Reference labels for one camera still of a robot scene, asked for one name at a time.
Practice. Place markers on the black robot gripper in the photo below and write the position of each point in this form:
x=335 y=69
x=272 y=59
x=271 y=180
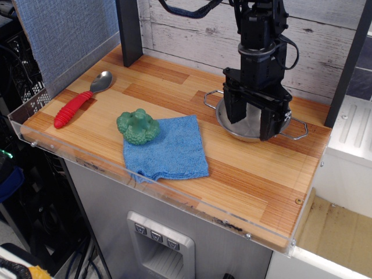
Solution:
x=258 y=83

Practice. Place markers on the stainless steel mixing bowl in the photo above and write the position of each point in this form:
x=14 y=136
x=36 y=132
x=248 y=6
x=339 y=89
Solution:
x=247 y=129

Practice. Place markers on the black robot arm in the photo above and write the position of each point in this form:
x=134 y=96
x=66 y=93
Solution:
x=263 y=51

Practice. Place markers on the blue folded cloth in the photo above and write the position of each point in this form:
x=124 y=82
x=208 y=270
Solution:
x=175 y=154

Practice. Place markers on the green toy broccoli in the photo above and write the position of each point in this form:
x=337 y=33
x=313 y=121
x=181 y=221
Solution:
x=138 y=127

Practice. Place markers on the white toy sink counter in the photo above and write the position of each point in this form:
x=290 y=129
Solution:
x=335 y=233

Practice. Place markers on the silver toy fridge cabinet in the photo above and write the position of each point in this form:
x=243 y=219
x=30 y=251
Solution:
x=106 y=204

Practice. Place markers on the grey water dispenser panel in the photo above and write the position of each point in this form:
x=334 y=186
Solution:
x=161 y=252

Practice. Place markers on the blue fabric panel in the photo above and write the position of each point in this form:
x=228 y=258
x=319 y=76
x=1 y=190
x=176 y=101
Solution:
x=68 y=37

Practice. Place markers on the black plastic crate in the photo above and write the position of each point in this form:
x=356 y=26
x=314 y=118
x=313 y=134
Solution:
x=22 y=74

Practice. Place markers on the yellow object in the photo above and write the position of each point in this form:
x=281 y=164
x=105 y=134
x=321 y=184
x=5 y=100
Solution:
x=36 y=272

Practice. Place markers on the black right vertical post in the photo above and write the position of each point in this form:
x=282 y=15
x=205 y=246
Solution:
x=350 y=64

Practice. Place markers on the black vertical post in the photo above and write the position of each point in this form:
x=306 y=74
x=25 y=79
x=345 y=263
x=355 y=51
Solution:
x=350 y=64
x=129 y=29

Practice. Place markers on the red handled metal spoon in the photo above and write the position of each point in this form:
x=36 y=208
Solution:
x=101 y=83

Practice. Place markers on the black left vertical post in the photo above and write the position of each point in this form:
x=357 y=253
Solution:
x=129 y=29

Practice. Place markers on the clear acrylic guard rail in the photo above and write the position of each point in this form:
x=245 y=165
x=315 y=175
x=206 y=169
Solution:
x=256 y=190

